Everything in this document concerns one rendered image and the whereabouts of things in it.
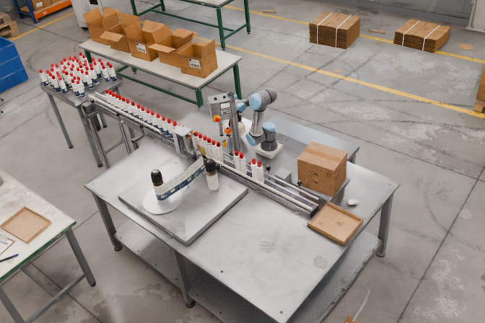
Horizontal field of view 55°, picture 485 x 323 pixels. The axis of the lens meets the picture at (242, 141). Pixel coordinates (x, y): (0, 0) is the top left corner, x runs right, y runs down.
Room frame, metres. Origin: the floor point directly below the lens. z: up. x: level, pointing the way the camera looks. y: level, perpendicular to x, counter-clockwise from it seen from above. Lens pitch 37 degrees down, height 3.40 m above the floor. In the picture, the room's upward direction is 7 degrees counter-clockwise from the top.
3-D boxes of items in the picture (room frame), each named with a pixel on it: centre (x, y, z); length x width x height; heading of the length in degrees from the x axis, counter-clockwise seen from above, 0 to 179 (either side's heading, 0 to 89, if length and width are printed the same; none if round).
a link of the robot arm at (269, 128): (3.19, -0.23, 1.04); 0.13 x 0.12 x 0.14; 119
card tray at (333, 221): (2.27, -0.59, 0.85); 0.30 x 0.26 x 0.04; 45
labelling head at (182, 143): (3.20, 0.48, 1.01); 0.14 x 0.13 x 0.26; 45
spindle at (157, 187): (2.67, 0.67, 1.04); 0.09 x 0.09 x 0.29
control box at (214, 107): (3.11, 0.14, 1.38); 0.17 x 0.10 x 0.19; 100
